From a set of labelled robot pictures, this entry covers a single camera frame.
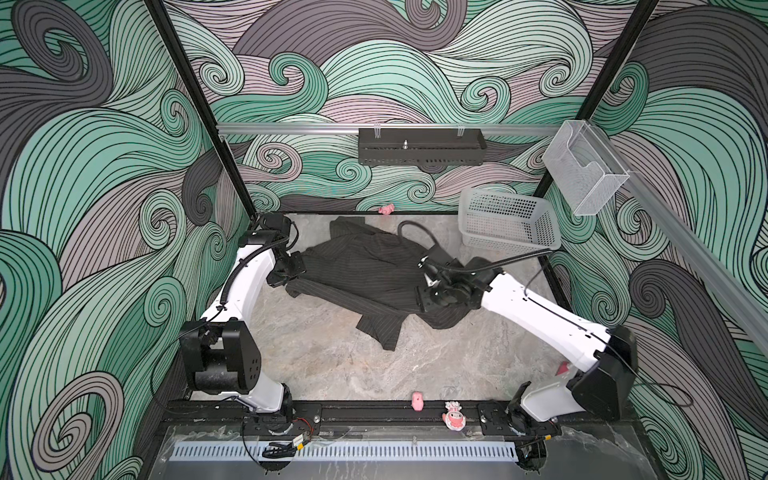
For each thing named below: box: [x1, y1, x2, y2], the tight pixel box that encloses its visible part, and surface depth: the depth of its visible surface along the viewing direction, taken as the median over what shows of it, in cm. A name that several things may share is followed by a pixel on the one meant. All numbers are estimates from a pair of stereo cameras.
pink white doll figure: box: [442, 401, 466, 432], surface depth 73 cm
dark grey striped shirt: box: [285, 217, 468, 351], surface depth 102 cm
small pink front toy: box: [411, 391, 424, 412], surface depth 76 cm
